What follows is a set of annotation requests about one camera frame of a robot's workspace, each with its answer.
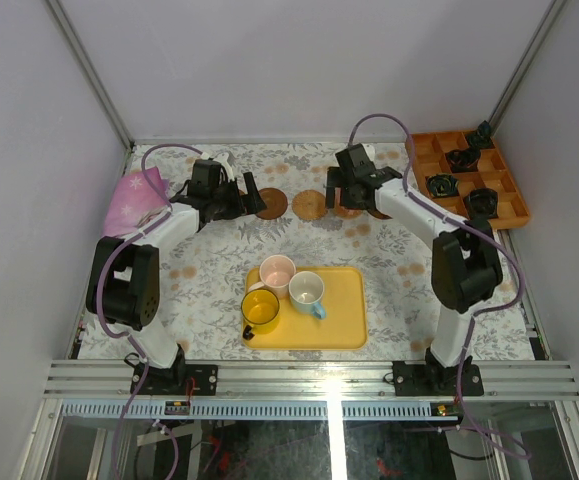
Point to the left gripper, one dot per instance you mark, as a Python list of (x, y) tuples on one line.
[(239, 201)]

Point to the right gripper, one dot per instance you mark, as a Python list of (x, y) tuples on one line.
[(335, 179)]

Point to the woven rattan coaster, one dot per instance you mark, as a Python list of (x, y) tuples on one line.
[(309, 205), (346, 213)]

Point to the dark wooden coaster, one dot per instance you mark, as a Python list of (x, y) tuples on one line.
[(276, 204)]

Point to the light blue mug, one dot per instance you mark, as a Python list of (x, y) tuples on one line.
[(306, 290)]

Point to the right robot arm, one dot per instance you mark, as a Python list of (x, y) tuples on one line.
[(465, 268)]

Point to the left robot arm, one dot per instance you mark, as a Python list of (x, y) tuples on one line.
[(124, 285)]

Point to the light pink mug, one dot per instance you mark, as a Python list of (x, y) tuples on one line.
[(275, 274)]

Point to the floral tablecloth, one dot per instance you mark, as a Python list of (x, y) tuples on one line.
[(204, 277)]

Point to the black item in box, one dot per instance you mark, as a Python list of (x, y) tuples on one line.
[(482, 203), (442, 186), (463, 161)]

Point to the yellow mug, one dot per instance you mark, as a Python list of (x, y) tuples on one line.
[(260, 311)]

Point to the orange compartment box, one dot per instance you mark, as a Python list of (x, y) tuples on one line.
[(490, 172)]

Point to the pink snowflake cloth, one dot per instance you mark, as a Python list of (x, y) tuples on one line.
[(134, 202)]

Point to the yellow tray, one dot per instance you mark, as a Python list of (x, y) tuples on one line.
[(344, 327)]

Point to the black item on box corner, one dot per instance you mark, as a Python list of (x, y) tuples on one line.
[(480, 138)]

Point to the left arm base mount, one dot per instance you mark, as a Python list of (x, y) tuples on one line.
[(181, 379)]

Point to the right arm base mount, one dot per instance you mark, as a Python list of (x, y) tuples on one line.
[(430, 379)]

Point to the aluminium frame rail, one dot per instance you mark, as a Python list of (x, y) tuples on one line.
[(303, 380)]

